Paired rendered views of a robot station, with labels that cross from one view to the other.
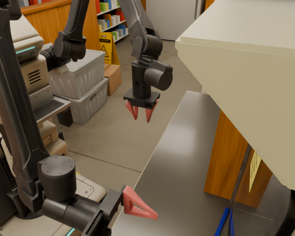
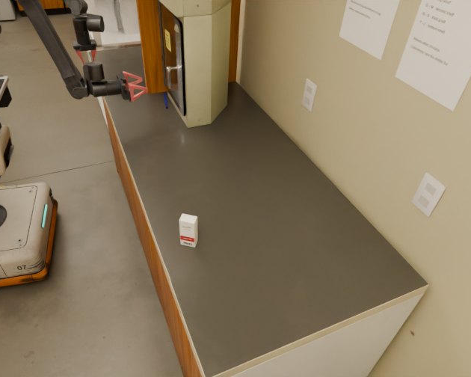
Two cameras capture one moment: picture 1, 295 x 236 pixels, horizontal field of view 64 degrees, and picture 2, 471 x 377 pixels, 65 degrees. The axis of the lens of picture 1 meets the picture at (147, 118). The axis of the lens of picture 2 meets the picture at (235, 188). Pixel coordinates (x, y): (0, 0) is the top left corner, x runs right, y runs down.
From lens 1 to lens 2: 1.31 m
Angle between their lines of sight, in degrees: 38
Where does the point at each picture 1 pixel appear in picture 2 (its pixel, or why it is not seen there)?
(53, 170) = (95, 64)
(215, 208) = (158, 96)
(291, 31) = not seen: outside the picture
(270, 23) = not seen: outside the picture
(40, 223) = (7, 228)
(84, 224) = (117, 86)
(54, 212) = (100, 88)
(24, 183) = (76, 83)
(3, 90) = (53, 33)
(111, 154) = (12, 173)
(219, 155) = (149, 61)
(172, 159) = not seen: hidden behind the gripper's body
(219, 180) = (154, 80)
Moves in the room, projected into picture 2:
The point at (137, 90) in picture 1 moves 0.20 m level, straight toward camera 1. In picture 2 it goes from (83, 37) to (109, 51)
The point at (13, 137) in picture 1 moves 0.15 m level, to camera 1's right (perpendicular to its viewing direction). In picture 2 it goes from (63, 59) to (99, 49)
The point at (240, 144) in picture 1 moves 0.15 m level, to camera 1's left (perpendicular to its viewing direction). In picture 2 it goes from (156, 50) to (128, 57)
